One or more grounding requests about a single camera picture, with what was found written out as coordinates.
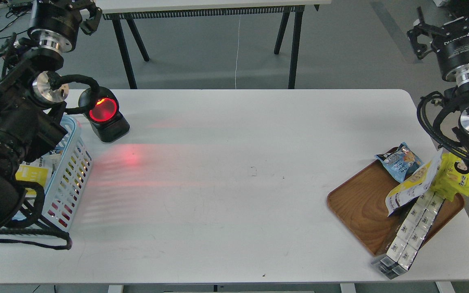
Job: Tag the yellow white snack pouch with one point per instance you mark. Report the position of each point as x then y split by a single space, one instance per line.
414 186
41 170

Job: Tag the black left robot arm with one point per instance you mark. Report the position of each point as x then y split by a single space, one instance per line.
30 122

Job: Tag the blue snack bag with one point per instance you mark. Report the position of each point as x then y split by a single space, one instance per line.
401 162

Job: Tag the light blue plastic basket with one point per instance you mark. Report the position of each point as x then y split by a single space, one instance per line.
66 189

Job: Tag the yellow cartoon snack pack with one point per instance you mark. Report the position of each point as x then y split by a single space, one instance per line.
452 178

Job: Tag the black barcode scanner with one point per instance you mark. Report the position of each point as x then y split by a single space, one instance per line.
106 120

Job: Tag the brown wooden tray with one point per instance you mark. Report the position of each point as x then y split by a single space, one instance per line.
360 204

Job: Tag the white background table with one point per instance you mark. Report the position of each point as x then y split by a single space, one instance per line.
130 10

